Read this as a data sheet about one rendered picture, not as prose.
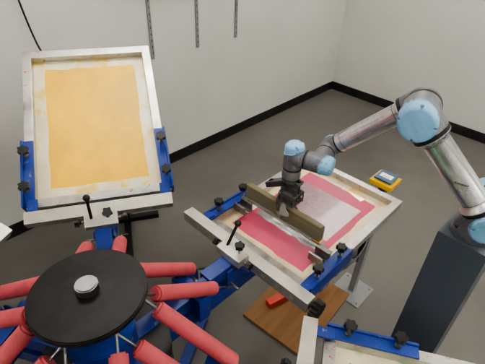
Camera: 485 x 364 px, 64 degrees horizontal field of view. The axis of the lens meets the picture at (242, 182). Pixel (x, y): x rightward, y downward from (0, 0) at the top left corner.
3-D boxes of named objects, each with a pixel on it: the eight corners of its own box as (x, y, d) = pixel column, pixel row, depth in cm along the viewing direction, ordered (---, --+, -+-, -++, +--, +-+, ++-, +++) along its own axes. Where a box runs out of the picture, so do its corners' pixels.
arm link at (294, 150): (302, 151, 142) (281, 145, 145) (299, 176, 148) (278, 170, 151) (310, 141, 147) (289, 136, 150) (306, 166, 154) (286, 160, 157)
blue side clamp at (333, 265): (341, 254, 170) (343, 243, 166) (351, 260, 167) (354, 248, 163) (298, 293, 152) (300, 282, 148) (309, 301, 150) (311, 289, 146)
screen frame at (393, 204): (307, 160, 228) (307, 154, 226) (400, 206, 196) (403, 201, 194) (205, 223, 181) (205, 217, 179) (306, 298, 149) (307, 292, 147)
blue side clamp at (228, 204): (248, 196, 201) (249, 185, 197) (255, 201, 198) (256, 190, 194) (204, 223, 183) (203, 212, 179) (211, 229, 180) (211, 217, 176)
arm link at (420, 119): (518, 216, 129) (430, 81, 120) (520, 245, 118) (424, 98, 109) (480, 227, 137) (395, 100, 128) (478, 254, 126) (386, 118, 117)
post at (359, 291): (346, 272, 284) (377, 162, 228) (373, 289, 272) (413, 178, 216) (329, 289, 271) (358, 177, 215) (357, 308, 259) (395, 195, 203)
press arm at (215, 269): (232, 257, 160) (232, 248, 157) (242, 265, 157) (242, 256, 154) (200, 280, 150) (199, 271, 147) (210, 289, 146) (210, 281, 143)
